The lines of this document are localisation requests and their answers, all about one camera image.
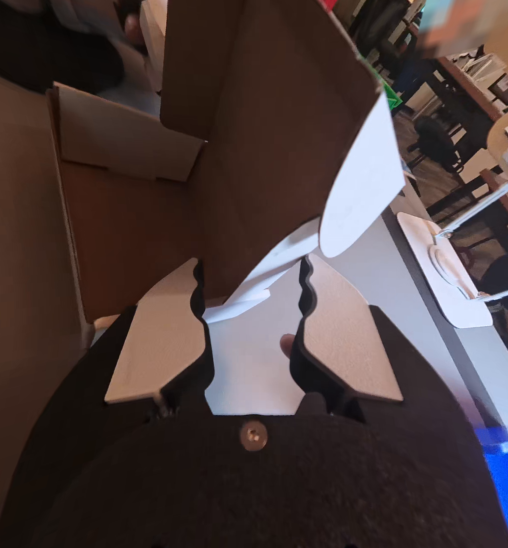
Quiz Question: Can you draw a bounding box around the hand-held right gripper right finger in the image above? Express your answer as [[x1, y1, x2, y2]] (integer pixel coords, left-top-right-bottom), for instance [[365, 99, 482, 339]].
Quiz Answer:
[[290, 253, 404, 414]]

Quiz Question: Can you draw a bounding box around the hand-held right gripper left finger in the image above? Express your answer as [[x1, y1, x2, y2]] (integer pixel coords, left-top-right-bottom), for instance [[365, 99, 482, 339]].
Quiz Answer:
[[104, 258, 214, 412]]

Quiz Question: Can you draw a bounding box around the white cardboard box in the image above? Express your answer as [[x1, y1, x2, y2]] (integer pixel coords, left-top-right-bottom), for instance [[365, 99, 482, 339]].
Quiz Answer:
[[46, 0, 407, 325]]

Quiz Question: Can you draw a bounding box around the person's left hand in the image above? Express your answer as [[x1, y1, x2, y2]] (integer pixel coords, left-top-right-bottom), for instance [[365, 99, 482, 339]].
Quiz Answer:
[[124, 14, 146, 45]]

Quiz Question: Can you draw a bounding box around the black office chair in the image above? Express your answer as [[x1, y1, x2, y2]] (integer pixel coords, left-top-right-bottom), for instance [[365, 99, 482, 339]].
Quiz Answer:
[[410, 115, 466, 173]]

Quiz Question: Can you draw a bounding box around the green plastic object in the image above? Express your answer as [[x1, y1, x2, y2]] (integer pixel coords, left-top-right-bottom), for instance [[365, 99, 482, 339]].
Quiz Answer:
[[381, 82, 404, 112]]

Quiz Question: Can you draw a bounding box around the wooden desk with clutter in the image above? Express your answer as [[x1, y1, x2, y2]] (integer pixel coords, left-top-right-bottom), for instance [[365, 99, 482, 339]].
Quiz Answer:
[[436, 51, 508, 122]]

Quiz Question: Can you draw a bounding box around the white lamp base plate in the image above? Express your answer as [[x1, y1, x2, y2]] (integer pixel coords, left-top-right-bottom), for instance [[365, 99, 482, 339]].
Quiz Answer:
[[397, 212, 494, 329]]

